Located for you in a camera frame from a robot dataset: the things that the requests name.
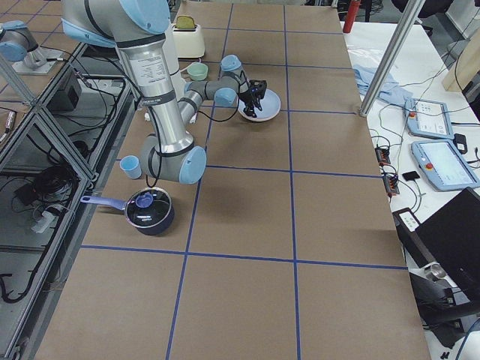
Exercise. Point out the bread slice in toaster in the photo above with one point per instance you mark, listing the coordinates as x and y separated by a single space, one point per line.
185 23

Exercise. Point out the upper teach pendant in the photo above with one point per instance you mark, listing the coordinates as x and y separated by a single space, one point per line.
428 118

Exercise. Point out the light blue plate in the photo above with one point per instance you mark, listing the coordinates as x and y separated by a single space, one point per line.
271 106

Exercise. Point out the green bowl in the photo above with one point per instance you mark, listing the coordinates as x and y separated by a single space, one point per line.
198 71

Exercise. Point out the red bottle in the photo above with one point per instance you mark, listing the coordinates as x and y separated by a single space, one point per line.
351 14

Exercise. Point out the glass pot lid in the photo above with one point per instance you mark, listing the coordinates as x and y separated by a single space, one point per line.
148 207

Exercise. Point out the clear plastic bag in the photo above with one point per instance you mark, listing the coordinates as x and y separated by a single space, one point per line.
364 56

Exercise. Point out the teach pendant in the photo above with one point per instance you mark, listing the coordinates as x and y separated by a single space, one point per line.
428 118
443 165

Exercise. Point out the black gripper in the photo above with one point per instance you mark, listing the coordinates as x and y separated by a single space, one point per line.
249 97

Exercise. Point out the aluminium frame post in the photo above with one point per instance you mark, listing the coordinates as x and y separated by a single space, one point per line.
395 44

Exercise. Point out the light blue cup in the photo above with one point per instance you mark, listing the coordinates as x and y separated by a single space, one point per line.
130 165

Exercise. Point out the black laptop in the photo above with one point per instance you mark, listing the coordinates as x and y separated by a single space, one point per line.
451 235

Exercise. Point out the lower teach pendant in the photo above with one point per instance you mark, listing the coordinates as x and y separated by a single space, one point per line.
443 165

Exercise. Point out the dark blue saucepan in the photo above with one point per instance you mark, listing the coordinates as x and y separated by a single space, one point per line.
120 204

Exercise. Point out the cream toaster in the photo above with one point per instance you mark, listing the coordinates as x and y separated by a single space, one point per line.
189 44

